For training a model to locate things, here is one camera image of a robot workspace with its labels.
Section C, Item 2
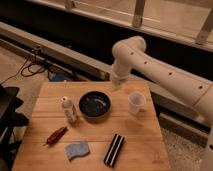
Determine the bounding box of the black chair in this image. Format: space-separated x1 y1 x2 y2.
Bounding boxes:
0 84 29 169

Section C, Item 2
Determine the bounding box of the clear plastic cup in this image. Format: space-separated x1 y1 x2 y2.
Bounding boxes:
128 91 146 115

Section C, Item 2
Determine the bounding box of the black white striped block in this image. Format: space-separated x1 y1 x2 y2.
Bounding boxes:
104 134 125 167

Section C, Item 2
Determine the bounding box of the blue sponge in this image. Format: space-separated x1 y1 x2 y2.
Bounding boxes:
65 141 90 161

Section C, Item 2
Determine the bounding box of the wooden table board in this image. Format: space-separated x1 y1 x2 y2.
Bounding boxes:
12 81 171 171

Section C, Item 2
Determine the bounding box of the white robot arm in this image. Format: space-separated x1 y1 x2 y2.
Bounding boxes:
110 36 213 171

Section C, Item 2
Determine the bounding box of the blue object on floor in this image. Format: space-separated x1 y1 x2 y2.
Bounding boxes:
50 74 65 82

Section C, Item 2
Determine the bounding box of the dark blue bowl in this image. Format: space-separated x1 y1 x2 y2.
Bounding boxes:
79 91 111 119

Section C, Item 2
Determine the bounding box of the black cable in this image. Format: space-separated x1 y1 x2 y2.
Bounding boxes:
0 49 51 85

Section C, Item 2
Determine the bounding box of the metal floor rail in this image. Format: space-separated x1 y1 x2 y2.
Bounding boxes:
0 21 213 148

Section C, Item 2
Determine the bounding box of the small clear plastic bottle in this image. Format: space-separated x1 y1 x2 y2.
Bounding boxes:
61 96 77 124

